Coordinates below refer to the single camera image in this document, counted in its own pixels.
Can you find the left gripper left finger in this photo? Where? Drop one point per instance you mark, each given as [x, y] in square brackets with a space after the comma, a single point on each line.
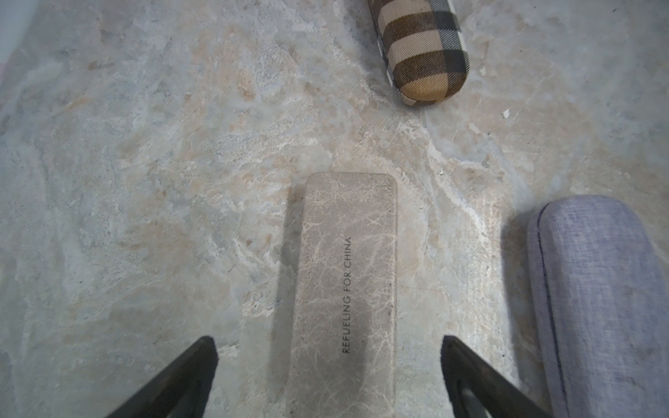
[181, 389]

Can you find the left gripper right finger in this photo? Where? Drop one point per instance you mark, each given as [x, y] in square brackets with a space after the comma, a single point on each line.
[475, 389]

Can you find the grey eyeglass case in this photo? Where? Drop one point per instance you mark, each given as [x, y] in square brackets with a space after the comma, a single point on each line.
[342, 357]

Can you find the purple eyeglass case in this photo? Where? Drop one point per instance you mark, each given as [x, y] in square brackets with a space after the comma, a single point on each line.
[601, 303]

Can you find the plaid eyeglass case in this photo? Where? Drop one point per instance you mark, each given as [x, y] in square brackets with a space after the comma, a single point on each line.
[422, 45]

